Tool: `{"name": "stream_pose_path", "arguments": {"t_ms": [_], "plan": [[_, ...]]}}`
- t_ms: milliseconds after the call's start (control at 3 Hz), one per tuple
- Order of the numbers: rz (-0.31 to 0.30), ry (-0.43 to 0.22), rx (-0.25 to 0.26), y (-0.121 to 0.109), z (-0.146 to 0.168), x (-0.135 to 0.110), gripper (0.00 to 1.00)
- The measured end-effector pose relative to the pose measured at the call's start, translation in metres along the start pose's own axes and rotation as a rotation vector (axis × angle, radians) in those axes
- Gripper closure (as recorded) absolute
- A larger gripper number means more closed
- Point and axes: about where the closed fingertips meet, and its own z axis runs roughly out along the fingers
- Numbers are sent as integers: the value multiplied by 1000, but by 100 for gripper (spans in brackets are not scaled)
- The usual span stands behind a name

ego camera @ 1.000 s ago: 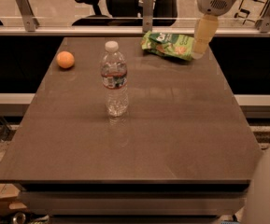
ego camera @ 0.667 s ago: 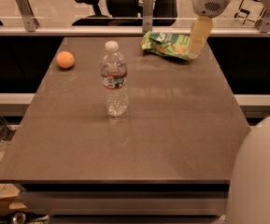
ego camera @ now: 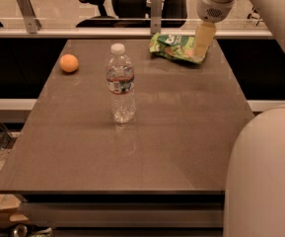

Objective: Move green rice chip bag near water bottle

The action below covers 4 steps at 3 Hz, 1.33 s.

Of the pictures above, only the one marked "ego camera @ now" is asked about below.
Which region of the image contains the grey table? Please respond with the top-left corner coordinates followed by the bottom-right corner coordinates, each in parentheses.
top-left (0, 39), bottom-right (252, 237)

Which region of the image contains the black office chair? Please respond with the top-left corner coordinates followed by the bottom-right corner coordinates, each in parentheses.
top-left (76, 0), bottom-right (187, 28)

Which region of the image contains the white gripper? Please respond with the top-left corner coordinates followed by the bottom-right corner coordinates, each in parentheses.
top-left (193, 0), bottom-right (236, 57)

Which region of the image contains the clear plastic water bottle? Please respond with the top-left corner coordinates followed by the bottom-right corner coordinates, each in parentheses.
top-left (106, 43), bottom-right (136, 123)

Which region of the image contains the left metal rail bracket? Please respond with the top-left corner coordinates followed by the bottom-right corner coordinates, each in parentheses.
top-left (16, 0), bottom-right (41, 34)

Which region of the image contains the centre metal rail bracket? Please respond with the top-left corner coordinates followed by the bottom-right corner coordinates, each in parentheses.
top-left (150, 0), bottom-right (162, 35)

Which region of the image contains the green rice chip bag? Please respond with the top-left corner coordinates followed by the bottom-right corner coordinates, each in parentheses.
top-left (149, 33), bottom-right (208, 64)

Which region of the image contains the orange fruit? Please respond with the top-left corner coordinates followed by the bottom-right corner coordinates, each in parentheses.
top-left (59, 54), bottom-right (79, 73)

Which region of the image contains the metal rail bracket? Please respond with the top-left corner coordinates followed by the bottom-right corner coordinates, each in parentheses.
top-left (150, 0), bottom-right (162, 35)
top-left (16, 0), bottom-right (41, 34)

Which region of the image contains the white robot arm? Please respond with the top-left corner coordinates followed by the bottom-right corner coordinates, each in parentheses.
top-left (197, 0), bottom-right (285, 237)

